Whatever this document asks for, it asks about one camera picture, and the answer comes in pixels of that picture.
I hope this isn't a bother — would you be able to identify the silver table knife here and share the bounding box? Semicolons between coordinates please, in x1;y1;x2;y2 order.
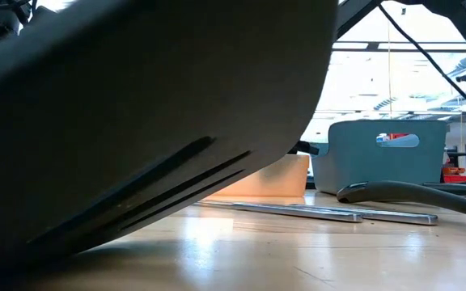
289;204;439;226
194;200;363;224

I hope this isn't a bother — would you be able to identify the red box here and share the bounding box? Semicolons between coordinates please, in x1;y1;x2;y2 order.
443;167;466;184

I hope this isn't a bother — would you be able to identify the blue plastic bin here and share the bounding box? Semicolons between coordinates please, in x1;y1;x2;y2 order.
311;120;447;196

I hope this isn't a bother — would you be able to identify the black hanging cable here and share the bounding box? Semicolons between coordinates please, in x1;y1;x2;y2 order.
378;3;466;121

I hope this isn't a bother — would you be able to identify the orange translucent plastic bin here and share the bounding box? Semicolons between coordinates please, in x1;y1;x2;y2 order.
212;154;311;199

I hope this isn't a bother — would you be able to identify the ceiling linear light fixture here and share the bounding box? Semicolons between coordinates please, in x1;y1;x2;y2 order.
332;40;466;53

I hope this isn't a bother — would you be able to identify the black spatula with steel handle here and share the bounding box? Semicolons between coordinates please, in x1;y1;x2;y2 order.
0;0;338;284

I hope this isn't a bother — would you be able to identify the black aluminium table frame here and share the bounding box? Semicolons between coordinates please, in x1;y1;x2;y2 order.
422;182;466;200

